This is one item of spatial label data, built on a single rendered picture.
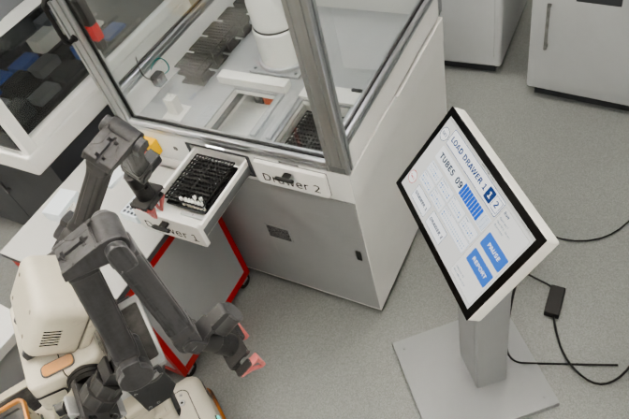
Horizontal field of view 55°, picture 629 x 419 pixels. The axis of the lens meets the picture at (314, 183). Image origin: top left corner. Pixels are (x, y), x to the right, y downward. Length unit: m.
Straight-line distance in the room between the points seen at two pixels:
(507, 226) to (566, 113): 2.04
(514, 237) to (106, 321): 0.94
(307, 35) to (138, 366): 0.91
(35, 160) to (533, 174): 2.32
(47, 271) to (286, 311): 1.53
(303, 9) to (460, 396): 1.61
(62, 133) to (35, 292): 1.41
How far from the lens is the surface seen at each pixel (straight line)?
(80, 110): 2.84
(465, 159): 1.69
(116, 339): 1.33
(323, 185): 2.04
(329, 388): 2.63
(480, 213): 1.61
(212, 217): 2.10
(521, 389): 2.55
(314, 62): 1.68
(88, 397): 1.47
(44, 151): 2.76
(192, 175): 2.24
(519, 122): 3.47
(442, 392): 2.54
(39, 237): 2.58
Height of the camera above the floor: 2.38
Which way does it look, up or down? 47 degrees down
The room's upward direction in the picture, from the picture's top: 17 degrees counter-clockwise
